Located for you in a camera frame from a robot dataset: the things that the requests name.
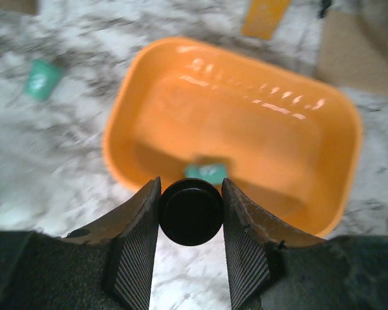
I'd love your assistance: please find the teal coffee capsule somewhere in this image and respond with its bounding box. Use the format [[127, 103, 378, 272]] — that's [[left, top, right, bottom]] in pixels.
[[184, 158, 229, 185], [23, 59, 64, 101]]

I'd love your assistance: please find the black coffee capsule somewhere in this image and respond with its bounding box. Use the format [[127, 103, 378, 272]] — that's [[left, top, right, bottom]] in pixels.
[[158, 178, 224, 246]]

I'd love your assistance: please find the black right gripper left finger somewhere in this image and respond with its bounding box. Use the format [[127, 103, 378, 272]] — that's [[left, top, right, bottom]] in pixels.
[[0, 178, 161, 309]]

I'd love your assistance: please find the small brown cardboard sheet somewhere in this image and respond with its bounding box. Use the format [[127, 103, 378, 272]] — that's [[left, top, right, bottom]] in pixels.
[[315, 10, 388, 98]]

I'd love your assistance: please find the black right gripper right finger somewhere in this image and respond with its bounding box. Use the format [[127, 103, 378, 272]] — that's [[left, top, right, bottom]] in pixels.
[[222, 180, 388, 309]]

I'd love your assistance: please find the orange plastic basket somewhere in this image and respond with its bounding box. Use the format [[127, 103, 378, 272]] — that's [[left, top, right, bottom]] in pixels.
[[102, 37, 363, 237]]

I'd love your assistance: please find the orange juice bottle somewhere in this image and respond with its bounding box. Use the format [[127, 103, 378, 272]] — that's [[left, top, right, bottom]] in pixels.
[[241, 0, 291, 41]]

